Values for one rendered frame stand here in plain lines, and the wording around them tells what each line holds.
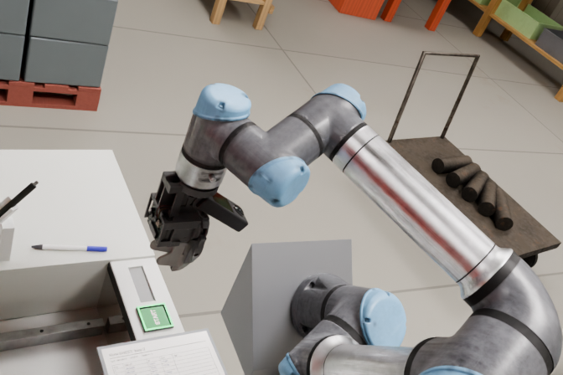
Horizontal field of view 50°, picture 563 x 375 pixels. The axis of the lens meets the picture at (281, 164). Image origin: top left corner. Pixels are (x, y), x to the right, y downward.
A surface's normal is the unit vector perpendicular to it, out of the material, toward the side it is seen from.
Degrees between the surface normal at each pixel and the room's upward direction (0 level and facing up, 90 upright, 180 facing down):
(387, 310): 42
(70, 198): 0
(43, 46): 90
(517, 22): 90
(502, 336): 29
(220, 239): 0
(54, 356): 0
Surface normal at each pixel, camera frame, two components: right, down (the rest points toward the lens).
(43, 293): 0.43, 0.64
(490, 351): -0.14, -0.74
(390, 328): 0.59, -0.15
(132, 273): 0.34, -0.77
